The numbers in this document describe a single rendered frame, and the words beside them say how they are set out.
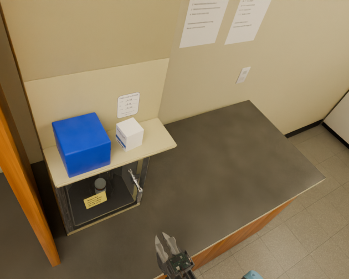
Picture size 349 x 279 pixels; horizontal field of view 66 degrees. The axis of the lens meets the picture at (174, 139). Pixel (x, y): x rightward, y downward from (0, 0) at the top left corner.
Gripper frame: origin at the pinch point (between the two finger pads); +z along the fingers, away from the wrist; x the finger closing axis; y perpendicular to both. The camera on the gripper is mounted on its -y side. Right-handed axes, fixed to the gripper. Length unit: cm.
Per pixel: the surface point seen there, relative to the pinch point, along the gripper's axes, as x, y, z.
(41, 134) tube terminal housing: 26, 42, 23
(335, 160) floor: -257, -115, 18
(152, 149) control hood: 2.0, 36.6, 12.4
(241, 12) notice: -72, 42, 66
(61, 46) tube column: 19, 63, 23
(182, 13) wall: -38, 44, 66
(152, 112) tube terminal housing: -2.9, 39.2, 22.7
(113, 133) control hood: 9.4, 36.7, 21.0
